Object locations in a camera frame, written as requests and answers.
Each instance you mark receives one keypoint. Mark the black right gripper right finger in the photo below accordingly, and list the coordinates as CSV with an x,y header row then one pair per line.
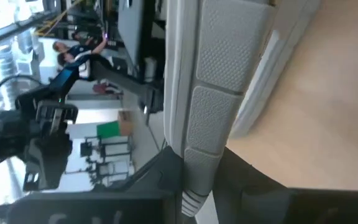
x,y
247,183

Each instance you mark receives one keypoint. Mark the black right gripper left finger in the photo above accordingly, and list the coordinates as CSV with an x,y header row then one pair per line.
x,y
160,177

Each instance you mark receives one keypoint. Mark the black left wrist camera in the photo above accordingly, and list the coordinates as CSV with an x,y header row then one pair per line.
x,y
2,133

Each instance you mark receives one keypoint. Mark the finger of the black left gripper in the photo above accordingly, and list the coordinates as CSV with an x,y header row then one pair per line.
x,y
43,112
47,161

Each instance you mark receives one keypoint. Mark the brown cardboard box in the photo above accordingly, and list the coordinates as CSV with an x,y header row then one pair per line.
x,y
125,124

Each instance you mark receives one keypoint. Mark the white container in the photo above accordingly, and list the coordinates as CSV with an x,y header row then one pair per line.
x,y
150,70

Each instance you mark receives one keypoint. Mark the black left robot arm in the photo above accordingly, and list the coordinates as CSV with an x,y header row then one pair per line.
x,y
120,84

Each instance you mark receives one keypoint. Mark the green board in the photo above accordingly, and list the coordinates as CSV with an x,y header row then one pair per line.
x,y
108,130

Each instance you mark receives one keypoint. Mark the black frame post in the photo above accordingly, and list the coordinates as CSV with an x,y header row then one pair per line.
x,y
11,31

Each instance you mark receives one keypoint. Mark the black computer monitor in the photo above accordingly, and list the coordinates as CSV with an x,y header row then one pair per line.
x,y
130,31

